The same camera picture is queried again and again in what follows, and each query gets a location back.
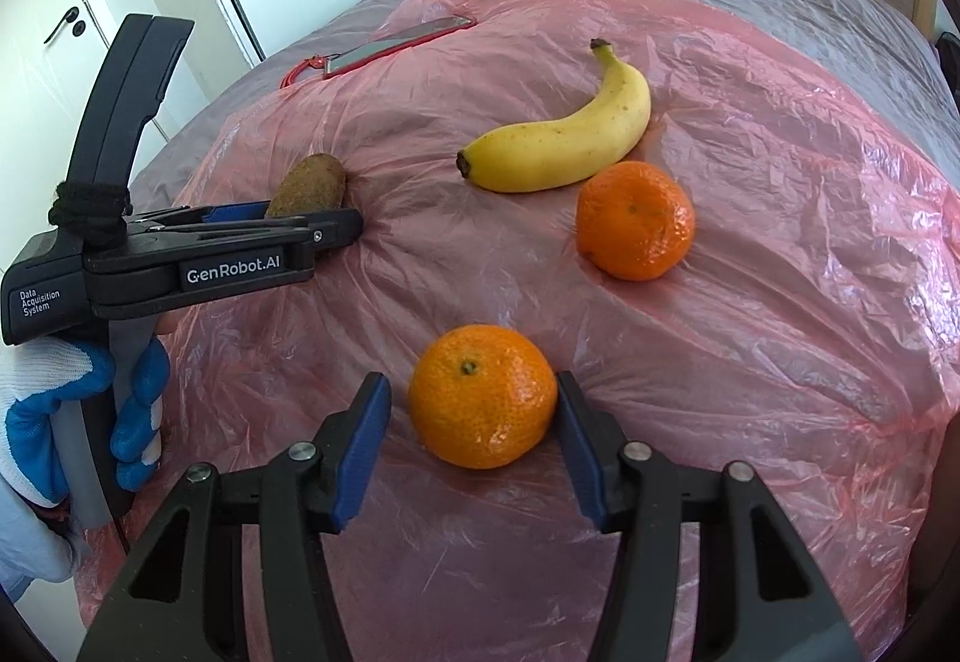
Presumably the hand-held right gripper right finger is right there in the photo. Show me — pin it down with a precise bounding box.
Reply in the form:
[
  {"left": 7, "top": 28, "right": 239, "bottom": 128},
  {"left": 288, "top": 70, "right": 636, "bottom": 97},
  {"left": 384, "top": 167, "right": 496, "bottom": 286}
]
[{"left": 555, "top": 371, "right": 863, "bottom": 662}]

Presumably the pink plastic sheet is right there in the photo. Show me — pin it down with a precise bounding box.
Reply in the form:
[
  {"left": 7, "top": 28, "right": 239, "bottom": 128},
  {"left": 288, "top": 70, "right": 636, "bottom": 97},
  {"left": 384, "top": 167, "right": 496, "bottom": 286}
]
[{"left": 75, "top": 0, "right": 960, "bottom": 662}]

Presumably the brown fuzzy kiwi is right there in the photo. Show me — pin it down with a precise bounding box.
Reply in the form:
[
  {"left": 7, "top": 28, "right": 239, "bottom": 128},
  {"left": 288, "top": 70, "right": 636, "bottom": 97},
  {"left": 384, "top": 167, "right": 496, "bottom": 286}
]
[{"left": 265, "top": 154, "right": 348, "bottom": 221}]

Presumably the white door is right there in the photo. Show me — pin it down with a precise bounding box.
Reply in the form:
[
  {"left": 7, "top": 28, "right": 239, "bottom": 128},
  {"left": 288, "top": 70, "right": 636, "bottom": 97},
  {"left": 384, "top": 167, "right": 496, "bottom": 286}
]
[{"left": 0, "top": 0, "right": 215, "bottom": 243}]

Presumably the yellow banana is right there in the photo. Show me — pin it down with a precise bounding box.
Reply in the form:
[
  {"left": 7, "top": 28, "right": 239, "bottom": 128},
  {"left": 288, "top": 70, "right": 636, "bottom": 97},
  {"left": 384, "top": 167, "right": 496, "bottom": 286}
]
[{"left": 457, "top": 38, "right": 652, "bottom": 193}]

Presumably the person's left hand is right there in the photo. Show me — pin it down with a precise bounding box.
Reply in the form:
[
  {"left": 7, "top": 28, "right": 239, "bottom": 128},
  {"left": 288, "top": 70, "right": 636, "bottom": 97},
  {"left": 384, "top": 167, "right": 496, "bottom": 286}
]
[{"left": 0, "top": 336, "right": 172, "bottom": 505}]

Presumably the orange tangerine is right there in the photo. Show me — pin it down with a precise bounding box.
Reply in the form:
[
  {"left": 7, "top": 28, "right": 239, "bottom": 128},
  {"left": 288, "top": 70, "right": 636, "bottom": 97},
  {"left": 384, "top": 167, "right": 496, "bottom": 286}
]
[
  {"left": 409, "top": 324, "right": 560, "bottom": 470},
  {"left": 575, "top": 161, "right": 696, "bottom": 281}
]

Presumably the red smartphone with lanyard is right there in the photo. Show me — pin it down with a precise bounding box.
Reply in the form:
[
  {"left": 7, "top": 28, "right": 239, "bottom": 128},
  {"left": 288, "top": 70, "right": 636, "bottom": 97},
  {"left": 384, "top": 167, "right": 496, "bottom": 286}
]
[{"left": 281, "top": 15, "right": 478, "bottom": 88}]

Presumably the person's left forearm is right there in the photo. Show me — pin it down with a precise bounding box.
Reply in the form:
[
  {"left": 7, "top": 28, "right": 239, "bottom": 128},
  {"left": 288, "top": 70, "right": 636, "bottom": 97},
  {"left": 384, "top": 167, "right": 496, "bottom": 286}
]
[{"left": 0, "top": 474, "right": 80, "bottom": 586}]

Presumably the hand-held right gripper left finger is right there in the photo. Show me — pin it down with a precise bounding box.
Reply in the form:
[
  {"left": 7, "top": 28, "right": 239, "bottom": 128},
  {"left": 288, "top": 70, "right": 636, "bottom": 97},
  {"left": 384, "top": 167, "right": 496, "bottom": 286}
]
[{"left": 75, "top": 372, "right": 393, "bottom": 662}]

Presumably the black door handle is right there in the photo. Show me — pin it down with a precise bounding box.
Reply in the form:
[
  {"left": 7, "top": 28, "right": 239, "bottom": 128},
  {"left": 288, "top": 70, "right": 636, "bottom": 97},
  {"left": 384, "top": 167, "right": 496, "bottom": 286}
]
[{"left": 43, "top": 6, "right": 82, "bottom": 44}]

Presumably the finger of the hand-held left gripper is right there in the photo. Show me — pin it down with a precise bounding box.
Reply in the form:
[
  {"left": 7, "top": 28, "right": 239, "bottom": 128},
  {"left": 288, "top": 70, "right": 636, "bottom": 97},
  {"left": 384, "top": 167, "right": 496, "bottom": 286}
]
[
  {"left": 131, "top": 201, "right": 271, "bottom": 228},
  {"left": 142, "top": 210, "right": 365, "bottom": 258}
]

